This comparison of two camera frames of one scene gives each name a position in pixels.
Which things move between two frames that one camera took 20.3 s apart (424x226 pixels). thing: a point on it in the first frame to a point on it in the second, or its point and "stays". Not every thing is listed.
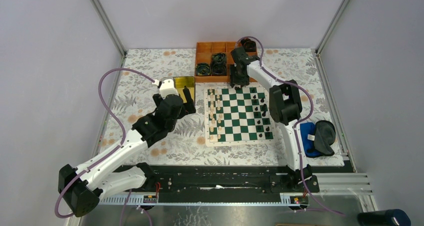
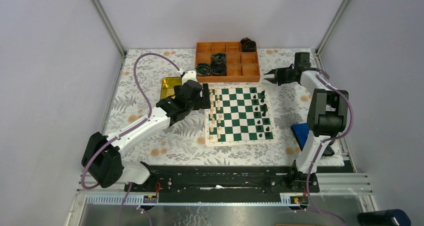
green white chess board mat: [238, 117] stays
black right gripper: [245, 82] to [279, 80]
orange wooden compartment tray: [203, 51] stays
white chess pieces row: [215, 115] stays
